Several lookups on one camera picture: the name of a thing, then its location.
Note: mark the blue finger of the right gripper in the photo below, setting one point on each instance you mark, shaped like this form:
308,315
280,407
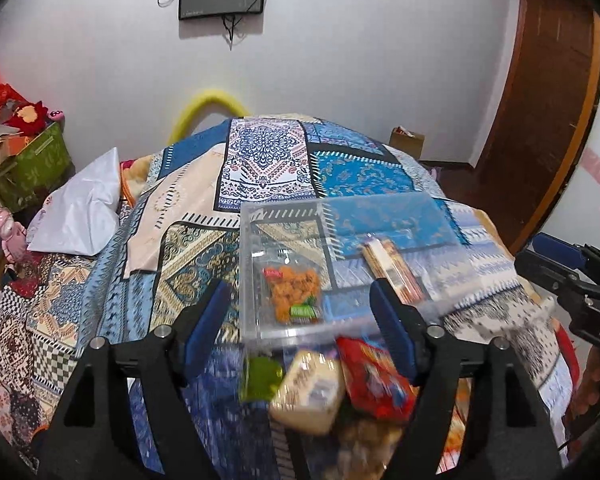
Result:
551,247

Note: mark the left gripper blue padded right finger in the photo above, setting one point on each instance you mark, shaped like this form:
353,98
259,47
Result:
507,434

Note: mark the wooden wardrobe with door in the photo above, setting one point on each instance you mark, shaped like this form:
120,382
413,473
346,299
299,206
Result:
544,116

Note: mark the small cardboard box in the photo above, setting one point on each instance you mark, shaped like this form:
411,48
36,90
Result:
407,142

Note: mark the pink toy figure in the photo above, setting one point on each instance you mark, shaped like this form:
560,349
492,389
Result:
12,236

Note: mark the yellow foam hoop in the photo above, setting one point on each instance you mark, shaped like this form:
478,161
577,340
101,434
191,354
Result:
204,103

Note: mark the white plastic bag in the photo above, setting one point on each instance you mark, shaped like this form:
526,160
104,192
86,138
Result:
80,217

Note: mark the long biscuit stick pack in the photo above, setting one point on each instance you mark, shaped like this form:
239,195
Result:
384,260

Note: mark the person hand holding gripper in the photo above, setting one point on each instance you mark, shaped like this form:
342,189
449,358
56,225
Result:
584,407

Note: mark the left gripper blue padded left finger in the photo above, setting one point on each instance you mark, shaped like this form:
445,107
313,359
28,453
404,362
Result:
92,435

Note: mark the green storage box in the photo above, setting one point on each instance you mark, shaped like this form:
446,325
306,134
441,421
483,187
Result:
27,178

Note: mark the patchwork patterned bedspread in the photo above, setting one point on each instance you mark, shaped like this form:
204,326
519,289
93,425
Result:
182,233

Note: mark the clear plastic storage bin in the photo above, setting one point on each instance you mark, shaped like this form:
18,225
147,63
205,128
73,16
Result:
327,235

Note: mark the orange fried snack bag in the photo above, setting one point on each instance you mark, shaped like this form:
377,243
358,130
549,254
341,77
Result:
295,294

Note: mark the red cartoon snack bag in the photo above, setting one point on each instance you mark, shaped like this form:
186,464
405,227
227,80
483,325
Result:
373,384

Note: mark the green jelly cup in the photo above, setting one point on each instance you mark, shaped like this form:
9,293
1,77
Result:
261,378

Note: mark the red plush toys pile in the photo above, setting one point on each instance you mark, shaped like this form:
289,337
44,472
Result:
22,121

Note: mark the beige cracker pack barcode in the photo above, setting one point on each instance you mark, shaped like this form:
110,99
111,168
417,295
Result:
310,395

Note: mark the dried fruit slices bag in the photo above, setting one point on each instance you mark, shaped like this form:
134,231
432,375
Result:
365,449

